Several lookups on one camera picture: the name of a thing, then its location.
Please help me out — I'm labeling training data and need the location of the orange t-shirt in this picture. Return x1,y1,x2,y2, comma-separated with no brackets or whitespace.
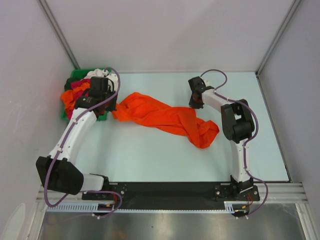
60,82,90,115
112,92,220,149

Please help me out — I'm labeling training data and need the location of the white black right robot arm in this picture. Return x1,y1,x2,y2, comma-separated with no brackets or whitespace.
188,76,255,201

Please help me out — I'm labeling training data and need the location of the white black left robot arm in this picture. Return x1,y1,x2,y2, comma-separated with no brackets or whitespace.
35,73,120,200

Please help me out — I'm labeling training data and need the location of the white t-shirt in bin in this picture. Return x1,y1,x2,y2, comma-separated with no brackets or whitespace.
83,68,110,79

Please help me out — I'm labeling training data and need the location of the green plastic bin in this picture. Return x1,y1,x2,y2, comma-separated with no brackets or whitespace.
61,67,113,123

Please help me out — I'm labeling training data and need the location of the dark green t-shirt in bin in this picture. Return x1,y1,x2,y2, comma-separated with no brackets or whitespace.
64,77,81,92

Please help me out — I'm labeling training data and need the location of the orange t-shirt in bin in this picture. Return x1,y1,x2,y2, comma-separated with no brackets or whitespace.
60,82,90,115

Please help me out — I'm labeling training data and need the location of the magenta t-shirt in bin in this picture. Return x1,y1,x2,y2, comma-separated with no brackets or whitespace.
64,78,91,120

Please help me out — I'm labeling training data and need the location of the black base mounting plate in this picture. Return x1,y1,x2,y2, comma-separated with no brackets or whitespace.
81,181,261,211

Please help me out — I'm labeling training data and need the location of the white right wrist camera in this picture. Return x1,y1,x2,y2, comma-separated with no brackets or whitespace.
204,80,211,87

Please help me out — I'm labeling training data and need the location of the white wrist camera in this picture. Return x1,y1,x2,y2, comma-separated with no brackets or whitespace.
103,72,119,92
204,80,211,87

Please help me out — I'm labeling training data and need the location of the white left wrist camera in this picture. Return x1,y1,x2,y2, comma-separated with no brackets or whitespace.
103,72,119,92

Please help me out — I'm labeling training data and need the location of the slotted grey cable duct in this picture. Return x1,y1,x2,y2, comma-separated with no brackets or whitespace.
47,202,249,214

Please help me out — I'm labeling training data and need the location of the aluminium frame rail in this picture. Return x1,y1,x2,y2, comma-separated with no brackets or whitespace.
35,182,309,204

